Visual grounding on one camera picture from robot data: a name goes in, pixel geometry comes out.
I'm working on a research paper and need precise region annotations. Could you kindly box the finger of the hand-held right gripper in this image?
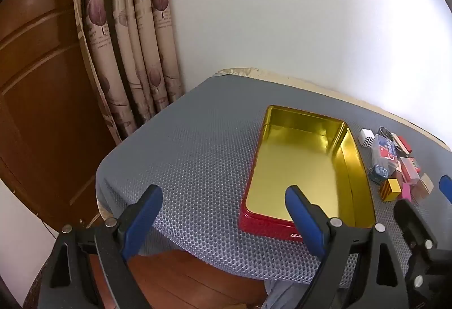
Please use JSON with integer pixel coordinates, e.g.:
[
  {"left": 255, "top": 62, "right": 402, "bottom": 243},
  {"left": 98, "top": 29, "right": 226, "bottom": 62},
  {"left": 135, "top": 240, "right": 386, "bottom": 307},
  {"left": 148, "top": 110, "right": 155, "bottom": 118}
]
[
  {"left": 439, "top": 175, "right": 452, "bottom": 205},
  {"left": 393, "top": 199, "right": 452, "bottom": 309}
]

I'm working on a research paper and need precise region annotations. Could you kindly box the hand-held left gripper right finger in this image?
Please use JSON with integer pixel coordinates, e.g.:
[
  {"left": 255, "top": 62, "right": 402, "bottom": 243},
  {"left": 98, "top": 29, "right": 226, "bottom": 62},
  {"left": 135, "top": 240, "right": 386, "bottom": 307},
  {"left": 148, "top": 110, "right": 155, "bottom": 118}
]
[{"left": 284, "top": 185, "right": 408, "bottom": 309}]

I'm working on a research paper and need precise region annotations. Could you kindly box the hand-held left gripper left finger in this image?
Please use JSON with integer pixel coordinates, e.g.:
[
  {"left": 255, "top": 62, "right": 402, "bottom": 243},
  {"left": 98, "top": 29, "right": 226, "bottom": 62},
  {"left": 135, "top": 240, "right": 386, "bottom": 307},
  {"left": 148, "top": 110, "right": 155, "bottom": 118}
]
[{"left": 42, "top": 184, "right": 164, "bottom": 309}]

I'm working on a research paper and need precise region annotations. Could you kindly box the beige wooden block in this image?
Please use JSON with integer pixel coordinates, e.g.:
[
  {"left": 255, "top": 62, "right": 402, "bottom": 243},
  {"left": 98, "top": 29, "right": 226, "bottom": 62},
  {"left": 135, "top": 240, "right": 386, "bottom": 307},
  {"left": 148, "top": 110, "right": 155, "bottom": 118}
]
[{"left": 410, "top": 173, "right": 434, "bottom": 203}]

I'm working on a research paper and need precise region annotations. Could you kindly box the yellow striped cube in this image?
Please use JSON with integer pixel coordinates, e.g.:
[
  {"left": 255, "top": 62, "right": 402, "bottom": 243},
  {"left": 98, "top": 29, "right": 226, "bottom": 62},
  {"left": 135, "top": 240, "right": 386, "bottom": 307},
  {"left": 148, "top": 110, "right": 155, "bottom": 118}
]
[{"left": 379, "top": 178, "right": 403, "bottom": 203}]

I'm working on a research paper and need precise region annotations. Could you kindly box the red tin box gold inside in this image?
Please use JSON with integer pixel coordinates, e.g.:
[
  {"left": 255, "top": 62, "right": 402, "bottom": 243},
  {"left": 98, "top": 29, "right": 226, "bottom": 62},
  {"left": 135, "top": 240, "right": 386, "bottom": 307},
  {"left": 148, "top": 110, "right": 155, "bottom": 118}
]
[{"left": 239, "top": 104, "right": 376, "bottom": 243}]

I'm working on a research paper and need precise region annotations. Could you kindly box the red block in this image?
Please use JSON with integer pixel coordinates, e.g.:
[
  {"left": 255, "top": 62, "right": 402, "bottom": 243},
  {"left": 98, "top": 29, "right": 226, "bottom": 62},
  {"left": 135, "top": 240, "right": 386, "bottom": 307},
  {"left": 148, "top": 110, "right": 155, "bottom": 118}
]
[{"left": 395, "top": 134, "right": 414, "bottom": 154}]

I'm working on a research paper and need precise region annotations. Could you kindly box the blue red card pack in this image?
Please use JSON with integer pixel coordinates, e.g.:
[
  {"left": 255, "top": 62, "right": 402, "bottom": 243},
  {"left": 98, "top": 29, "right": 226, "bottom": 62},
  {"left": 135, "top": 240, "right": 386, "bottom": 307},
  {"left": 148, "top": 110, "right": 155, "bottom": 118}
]
[{"left": 371, "top": 134, "right": 401, "bottom": 168}]

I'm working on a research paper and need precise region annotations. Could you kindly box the white box black zigzag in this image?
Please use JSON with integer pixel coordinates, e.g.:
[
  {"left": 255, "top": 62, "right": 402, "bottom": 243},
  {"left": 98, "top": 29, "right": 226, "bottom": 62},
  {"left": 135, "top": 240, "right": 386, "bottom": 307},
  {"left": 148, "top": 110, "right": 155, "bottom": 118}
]
[{"left": 359, "top": 128, "right": 378, "bottom": 148}]

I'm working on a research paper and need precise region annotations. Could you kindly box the grey mesh mat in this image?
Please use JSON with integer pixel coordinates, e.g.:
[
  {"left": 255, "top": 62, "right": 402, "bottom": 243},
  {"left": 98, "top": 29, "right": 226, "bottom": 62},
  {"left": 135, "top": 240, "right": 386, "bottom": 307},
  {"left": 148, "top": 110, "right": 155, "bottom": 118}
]
[{"left": 95, "top": 74, "right": 452, "bottom": 290}]

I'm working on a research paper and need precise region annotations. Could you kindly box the brown wooden door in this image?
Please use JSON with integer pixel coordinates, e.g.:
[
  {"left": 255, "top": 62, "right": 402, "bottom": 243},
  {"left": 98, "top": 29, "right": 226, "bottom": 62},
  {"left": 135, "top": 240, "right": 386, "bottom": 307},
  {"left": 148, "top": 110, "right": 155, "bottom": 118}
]
[{"left": 0, "top": 0, "right": 121, "bottom": 230}]

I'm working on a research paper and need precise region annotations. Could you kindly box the beige leaf-print curtain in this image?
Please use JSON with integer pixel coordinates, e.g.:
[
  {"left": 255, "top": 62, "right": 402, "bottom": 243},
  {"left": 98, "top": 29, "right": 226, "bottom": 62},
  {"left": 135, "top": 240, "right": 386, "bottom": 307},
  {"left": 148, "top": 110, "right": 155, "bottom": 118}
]
[{"left": 72, "top": 0, "right": 186, "bottom": 145}]

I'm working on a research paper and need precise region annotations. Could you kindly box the thin black wall cable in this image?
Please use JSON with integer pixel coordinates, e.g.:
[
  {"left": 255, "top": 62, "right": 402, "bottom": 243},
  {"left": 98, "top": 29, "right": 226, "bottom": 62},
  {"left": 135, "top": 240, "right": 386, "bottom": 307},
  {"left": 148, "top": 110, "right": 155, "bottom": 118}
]
[{"left": 33, "top": 211, "right": 58, "bottom": 236}]

